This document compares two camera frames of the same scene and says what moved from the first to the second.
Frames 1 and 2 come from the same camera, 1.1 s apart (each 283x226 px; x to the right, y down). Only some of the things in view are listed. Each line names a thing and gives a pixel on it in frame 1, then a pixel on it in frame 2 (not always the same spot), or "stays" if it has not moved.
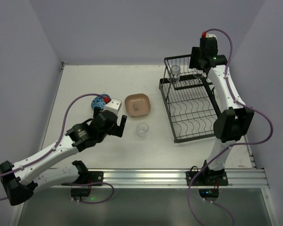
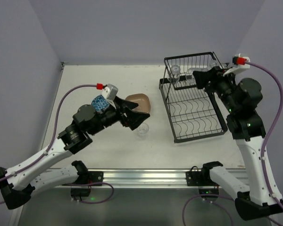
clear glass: (175, 73) stays
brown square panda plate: (137, 104) stays
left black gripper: (113, 127) to (122, 113)
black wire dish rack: (193, 106) stays
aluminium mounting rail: (170, 178) stays
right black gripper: (194, 59) to (209, 80)
